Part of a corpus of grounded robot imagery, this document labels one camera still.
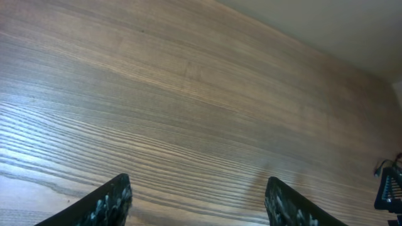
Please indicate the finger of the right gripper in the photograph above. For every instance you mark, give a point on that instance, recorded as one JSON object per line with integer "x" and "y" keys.
{"x": 389, "y": 193}

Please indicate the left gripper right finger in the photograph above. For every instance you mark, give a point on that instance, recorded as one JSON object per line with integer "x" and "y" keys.
{"x": 286, "y": 207}

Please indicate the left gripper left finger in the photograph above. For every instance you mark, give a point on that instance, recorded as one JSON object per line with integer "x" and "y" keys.
{"x": 108, "y": 205}

